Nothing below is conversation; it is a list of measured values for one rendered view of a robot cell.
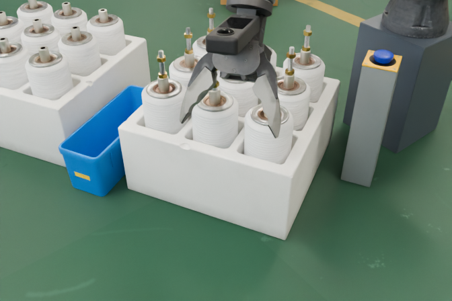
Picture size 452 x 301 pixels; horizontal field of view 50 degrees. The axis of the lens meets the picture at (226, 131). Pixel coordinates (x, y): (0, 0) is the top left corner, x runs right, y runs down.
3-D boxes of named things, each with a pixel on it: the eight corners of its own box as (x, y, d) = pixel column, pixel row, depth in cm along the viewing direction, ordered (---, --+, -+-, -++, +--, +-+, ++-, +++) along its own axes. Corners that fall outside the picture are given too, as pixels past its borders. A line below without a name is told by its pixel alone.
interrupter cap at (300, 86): (292, 101, 100) (292, 98, 100) (263, 88, 104) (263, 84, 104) (313, 86, 105) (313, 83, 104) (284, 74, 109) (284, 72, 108)
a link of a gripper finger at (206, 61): (204, 102, 75) (243, 60, 74) (201, 101, 73) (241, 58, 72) (184, 81, 76) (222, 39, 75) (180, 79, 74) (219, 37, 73)
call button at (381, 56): (374, 56, 103) (375, 47, 102) (393, 60, 101) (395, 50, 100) (370, 64, 100) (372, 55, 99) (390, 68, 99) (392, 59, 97)
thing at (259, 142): (241, 169, 110) (243, 101, 99) (284, 168, 110) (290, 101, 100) (244, 199, 102) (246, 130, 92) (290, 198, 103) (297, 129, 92)
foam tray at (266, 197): (200, 105, 144) (198, 50, 133) (331, 138, 131) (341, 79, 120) (127, 189, 115) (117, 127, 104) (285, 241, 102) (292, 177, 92)
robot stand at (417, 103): (382, 100, 146) (404, 4, 128) (436, 128, 134) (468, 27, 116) (342, 122, 137) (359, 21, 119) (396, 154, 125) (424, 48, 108)
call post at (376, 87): (346, 162, 123) (368, 50, 104) (374, 169, 121) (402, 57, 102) (340, 179, 118) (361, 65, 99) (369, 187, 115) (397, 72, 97)
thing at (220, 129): (189, 160, 113) (185, 94, 102) (228, 151, 115) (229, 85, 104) (202, 187, 105) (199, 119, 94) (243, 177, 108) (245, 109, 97)
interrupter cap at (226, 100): (191, 97, 101) (191, 93, 101) (225, 90, 103) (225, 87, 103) (202, 116, 96) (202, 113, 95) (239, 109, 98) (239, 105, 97)
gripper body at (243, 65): (268, 88, 79) (279, 13, 79) (257, 80, 70) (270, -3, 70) (222, 82, 81) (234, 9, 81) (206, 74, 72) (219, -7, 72)
